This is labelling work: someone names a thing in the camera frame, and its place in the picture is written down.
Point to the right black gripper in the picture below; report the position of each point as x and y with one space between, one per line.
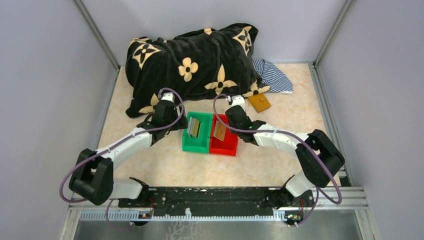
234 113

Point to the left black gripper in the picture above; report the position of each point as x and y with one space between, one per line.
164 108

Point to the tan leather card holder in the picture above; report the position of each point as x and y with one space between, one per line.
259 102

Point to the red plastic bin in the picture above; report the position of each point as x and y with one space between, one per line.
222 146

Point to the green plastic bin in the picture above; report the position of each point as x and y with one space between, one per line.
201 143

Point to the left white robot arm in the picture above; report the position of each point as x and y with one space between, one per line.
93 179

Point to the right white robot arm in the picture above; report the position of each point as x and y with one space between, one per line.
319 158

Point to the gold card in red bin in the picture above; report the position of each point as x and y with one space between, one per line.
219 131

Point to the cards in green bin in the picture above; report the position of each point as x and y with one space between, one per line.
194 126

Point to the blue striped cloth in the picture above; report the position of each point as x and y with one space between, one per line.
272 76

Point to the black floral plush blanket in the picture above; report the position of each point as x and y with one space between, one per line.
198 65

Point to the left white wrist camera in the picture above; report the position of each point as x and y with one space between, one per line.
168 96

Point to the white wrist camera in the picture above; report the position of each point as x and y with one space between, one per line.
168 96
238 100

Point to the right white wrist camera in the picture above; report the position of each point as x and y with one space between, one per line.
238 100

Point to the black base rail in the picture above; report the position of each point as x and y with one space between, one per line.
217 201

